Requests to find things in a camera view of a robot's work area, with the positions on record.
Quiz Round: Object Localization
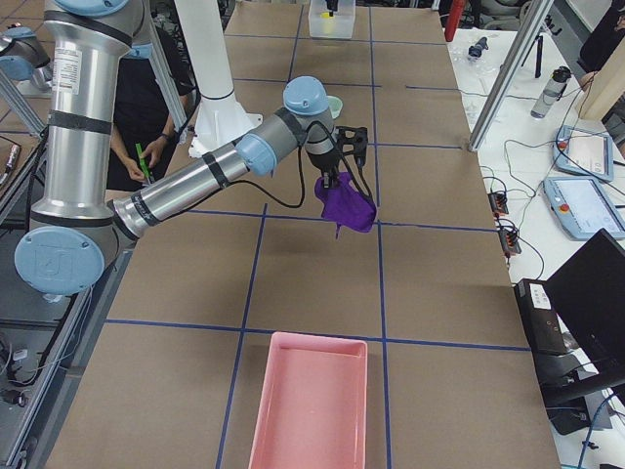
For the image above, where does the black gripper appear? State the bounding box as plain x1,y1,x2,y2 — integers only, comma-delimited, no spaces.
308,151,340,190

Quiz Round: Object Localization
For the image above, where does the purple cloth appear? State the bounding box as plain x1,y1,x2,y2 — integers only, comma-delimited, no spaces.
314,172,377,238

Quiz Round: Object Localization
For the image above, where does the mint green bowl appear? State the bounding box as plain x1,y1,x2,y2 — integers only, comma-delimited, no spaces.
327,96,343,119

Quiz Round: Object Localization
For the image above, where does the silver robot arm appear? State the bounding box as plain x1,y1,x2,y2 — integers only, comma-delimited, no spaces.
15,1,341,295

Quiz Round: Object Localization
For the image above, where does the clear plastic storage box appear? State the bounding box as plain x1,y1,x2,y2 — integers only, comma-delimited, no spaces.
308,0,355,39

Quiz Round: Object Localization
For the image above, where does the black computer box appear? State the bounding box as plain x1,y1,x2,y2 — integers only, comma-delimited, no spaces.
514,278,567,356

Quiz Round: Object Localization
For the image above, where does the seated person in black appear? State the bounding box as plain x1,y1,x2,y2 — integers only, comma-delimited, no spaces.
106,49,177,192

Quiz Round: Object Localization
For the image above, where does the red fire extinguisher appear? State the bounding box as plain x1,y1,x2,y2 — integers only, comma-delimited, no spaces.
444,0,466,42

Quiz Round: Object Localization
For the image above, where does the pink plastic tray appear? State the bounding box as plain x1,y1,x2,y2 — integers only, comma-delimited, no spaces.
249,332,368,468

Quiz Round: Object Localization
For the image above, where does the clear water bottle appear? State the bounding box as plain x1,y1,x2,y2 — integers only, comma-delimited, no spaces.
530,65,571,119

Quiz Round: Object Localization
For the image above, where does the far teach pendant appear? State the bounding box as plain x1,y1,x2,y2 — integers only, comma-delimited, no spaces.
553,125,614,183

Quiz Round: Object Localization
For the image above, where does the teach pendant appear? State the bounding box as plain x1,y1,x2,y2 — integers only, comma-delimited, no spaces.
553,125,614,183
543,176,624,240

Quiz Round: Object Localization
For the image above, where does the near teach pendant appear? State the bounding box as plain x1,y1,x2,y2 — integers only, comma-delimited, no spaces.
543,176,624,240

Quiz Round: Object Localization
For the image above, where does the black monitor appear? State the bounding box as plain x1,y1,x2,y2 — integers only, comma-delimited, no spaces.
544,229,624,365

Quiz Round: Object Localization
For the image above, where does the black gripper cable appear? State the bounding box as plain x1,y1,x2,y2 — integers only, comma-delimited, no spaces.
229,121,378,211

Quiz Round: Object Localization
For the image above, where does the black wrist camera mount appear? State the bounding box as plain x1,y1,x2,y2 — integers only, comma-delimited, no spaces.
337,126,368,169

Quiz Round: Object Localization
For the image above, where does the white camera pillar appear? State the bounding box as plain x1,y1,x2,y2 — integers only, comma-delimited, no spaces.
175,0,263,158

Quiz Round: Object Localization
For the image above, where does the aluminium frame post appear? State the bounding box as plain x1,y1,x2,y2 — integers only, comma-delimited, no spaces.
468,0,554,152

